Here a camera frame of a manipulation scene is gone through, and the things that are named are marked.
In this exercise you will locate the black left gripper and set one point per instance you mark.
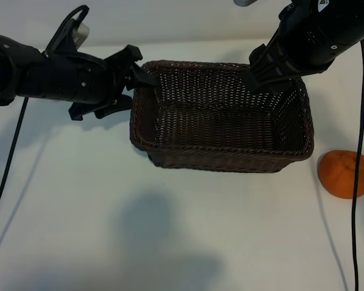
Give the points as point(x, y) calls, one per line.
point(72, 78)

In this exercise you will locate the dark brown wicker basket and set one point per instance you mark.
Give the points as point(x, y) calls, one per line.
point(215, 127)

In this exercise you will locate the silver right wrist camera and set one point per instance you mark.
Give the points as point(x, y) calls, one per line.
point(244, 2)

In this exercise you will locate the black left camera bracket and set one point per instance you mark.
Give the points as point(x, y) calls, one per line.
point(59, 39)

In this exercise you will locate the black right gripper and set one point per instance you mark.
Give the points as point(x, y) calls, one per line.
point(303, 45)

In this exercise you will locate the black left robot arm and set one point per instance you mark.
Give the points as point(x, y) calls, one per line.
point(6, 69)

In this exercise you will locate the orange fruit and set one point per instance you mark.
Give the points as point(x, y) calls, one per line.
point(336, 175)

